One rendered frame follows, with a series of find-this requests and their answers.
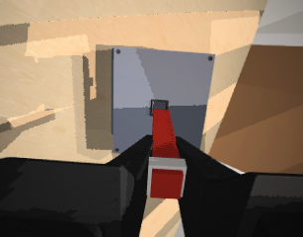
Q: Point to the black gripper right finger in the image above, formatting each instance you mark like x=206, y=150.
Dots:
x=220, y=202

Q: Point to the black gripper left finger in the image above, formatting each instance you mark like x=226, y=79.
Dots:
x=112, y=195

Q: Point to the grey sloped panel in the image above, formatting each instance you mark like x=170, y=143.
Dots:
x=148, y=79

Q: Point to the red square peg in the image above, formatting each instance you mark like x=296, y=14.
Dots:
x=166, y=171

